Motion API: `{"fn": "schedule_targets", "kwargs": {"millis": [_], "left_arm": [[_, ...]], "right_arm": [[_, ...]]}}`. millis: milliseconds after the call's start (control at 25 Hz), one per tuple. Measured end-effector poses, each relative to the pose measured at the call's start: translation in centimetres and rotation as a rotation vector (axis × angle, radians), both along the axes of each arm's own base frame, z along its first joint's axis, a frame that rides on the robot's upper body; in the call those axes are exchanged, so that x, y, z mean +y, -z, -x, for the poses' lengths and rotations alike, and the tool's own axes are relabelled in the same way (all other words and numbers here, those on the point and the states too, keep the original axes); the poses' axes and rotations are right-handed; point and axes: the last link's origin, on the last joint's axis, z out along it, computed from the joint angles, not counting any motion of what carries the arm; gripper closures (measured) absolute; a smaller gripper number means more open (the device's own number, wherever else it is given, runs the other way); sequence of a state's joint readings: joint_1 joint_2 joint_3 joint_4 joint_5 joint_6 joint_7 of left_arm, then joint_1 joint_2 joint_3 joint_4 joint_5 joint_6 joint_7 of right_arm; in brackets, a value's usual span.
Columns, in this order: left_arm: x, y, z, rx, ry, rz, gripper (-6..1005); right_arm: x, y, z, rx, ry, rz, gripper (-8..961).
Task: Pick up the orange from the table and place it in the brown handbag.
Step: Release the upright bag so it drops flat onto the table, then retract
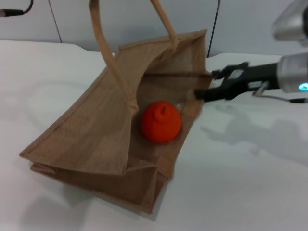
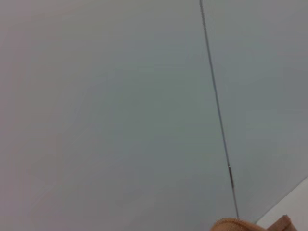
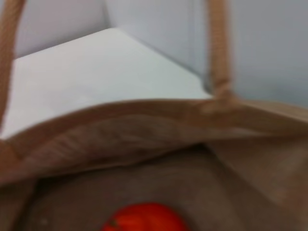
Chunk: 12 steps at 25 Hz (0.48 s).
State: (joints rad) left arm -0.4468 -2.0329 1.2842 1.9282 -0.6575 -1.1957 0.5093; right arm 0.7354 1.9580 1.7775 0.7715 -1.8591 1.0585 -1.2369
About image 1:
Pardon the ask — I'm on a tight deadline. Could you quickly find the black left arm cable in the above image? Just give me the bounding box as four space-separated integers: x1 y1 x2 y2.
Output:
0 0 35 18

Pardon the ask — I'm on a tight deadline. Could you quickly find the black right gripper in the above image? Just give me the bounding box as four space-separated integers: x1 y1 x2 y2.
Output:
193 61 281 102

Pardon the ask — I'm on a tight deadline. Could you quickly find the orange fruit with stem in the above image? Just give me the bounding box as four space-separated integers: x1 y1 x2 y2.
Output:
140 101 182 144

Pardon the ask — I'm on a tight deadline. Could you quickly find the brown burlap handbag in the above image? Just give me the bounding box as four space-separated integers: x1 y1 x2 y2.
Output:
19 0 214 215

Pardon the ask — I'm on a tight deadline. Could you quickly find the thin right arm cable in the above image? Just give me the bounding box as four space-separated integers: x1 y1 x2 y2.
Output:
252 82 308 104

